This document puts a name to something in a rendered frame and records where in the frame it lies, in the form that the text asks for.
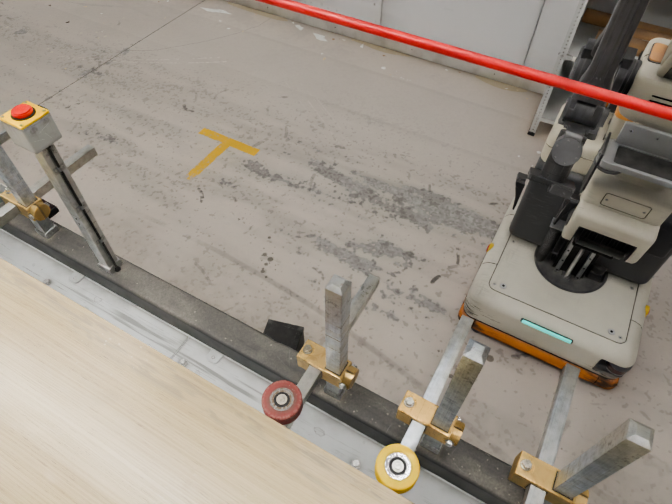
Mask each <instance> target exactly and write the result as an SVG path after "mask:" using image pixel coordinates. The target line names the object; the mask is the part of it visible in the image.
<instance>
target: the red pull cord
mask: <svg viewBox="0 0 672 504"><path fill-rule="evenodd" d="M256 1H259V2H263V3H266V4H269V5H273V6H276V7H280V8H283V9H287V10H290V11H294V12H297V13H300V14H304V15H307V16H311V17H314V18H318V19H321V20H325V21H328V22H331V23H335V24H338V25H342V26H345V27H349V28H352V29H356V30H359V31H362V32H366V33H369V34H373V35H376V36H380V37H383V38H387V39H390V40H393V41H397V42H400V43H404V44H407V45H411V46H414V47H418V48H421V49H424V50H428V51H431V52H435V53H438V54H442V55H445V56H449V57H452V58H455V59H459V60H462V61H466V62H469V63H473V64H476V65H480V66H483V67H486V68H490V69H493V70H497V71H500V72H504V73H507V74H511V75H514V76H517V77H521V78H524V79H528V80H531V81H535V82H538V83H542V84H545V85H548V86H552V87H555V88H559V89H562V90H566V91H569V92H573V93H576V94H579V95H583V96H586V97H590V98H593V99H597V100H600V101H604V102H607V103H610V104H614V105H617V106H621V107H624V108H628V109H631V110H635V111H638V112H641V113H645V114H648V115H652V116H655V117H659V118H662V119H666V120H669V121H672V108H671V107H667V106H664V105H660V104H657V103H653V102H650V101H646V100H643V99H639V98H636V97H632V96H628V95H625V94H621V93H618V92H614V91H611V90H607V89H604V88H600V87H597V86H593V85H590V84H586V83H582V82H579V81H575V80H572V79H568V78H565V77H561V76H558V75H554V74H551V73H547V72H544V71H540V70H536V69H533V68H529V67H526V66H522V65H519V64H515V63H512V62H508V61H505V60H501V59H498V58H494V57H490V56H487V55H483V54H480V53H476V52H473V51H469V50H466V49H462V48H459V47H455V46H452V45H448V44H444V43H441V42H437V41H434V40H430V39H427V38H423V37H420V36H416V35H413V34H409V33H406V32H402V31H399V30H395V29H391V28H388V27H384V26H381V25H377V24H374V23H370V22H367V21H363V20H360V19H356V18H353V17H349V16H345V15H342V14H338V13H335V12H331V11H328V10H324V9H321V8H317V7H314V6H310V5H307V4H303V3H299V2H296V1H292V0H256Z"/></svg>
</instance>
